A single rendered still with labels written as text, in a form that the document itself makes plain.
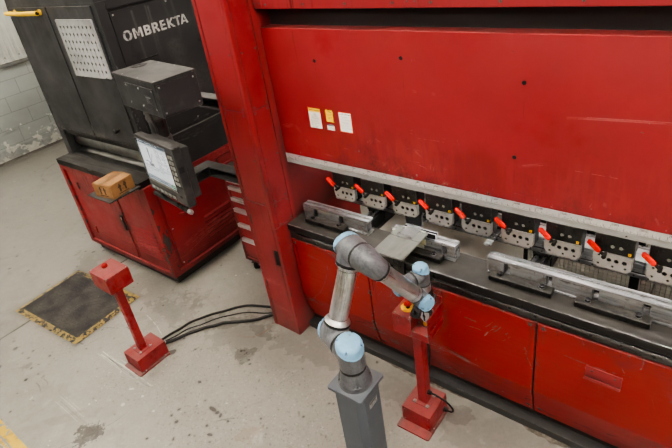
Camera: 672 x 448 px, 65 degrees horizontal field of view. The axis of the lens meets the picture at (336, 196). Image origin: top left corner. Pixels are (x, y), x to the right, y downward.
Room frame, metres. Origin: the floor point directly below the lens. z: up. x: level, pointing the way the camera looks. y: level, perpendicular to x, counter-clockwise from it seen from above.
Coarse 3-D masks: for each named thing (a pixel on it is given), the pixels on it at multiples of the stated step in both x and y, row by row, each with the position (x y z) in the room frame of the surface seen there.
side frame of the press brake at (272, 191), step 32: (192, 0) 2.91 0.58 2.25; (224, 0) 2.77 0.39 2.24; (224, 32) 2.79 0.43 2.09; (256, 32) 2.89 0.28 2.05; (224, 64) 2.83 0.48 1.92; (256, 64) 2.85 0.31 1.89; (224, 96) 2.88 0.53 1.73; (256, 96) 2.82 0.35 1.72; (256, 128) 2.78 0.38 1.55; (256, 160) 2.77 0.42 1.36; (256, 192) 2.82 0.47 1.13; (288, 192) 2.88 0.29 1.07; (320, 192) 3.09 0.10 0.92; (256, 224) 2.87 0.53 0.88; (288, 256) 2.80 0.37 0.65; (288, 288) 2.76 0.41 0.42; (288, 320) 2.82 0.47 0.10
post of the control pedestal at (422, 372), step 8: (416, 344) 1.96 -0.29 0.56; (424, 344) 1.96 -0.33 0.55; (416, 352) 1.96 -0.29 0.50; (424, 352) 1.96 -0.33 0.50; (416, 360) 1.97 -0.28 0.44; (424, 360) 1.95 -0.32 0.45; (416, 368) 1.97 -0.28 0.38; (424, 368) 1.95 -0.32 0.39; (416, 376) 1.97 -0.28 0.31; (424, 376) 1.94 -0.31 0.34; (424, 384) 1.94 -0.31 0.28; (424, 392) 1.94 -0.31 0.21; (424, 400) 1.95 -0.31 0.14
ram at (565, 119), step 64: (320, 64) 2.65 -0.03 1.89; (384, 64) 2.39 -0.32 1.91; (448, 64) 2.17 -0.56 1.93; (512, 64) 1.98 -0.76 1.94; (576, 64) 1.82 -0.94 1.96; (640, 64) 1.69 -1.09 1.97; (384, 128) 2.41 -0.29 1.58; (448, 128) 2.18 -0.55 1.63; (512, 128) 1.98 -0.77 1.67; (576, 128) 1.81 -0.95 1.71; (640, 128) 1.67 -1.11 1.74; (512, 192) 1.97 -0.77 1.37; (576, 192) 1.80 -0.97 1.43; (640, 192) 1.64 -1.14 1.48
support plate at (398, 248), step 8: (392, 232) 2.36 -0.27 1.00; (384, 240) 2.30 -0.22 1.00; (392, 240) 2.28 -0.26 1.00; (400, 240) 2.27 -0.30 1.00; (408, 240) 2.26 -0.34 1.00; (416, 240) 2.25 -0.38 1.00; (376, 248) 2.24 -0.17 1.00; (384, 248) 2.22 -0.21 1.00; (392, 248) 2.21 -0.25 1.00; (400, 248) 2.20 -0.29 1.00; (408, 248) 2.19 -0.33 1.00; (392, 256) 2.14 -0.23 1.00; (400, 256) 2.13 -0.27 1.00
